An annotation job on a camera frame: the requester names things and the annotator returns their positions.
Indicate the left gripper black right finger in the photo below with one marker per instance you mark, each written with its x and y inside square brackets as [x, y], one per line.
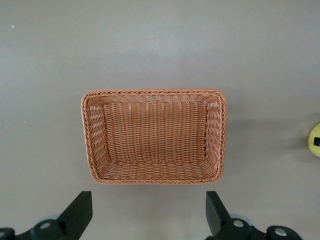
[216, 215]

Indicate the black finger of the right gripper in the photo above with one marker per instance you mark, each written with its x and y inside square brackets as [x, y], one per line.
[317, 141]

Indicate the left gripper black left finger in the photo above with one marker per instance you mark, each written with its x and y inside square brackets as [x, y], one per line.
[80, 212]

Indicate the clear yellowish tape roll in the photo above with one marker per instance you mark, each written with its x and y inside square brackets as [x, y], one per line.
[315, 130]

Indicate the brown wicker basket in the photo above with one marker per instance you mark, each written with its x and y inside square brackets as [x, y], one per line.
[155, 135]

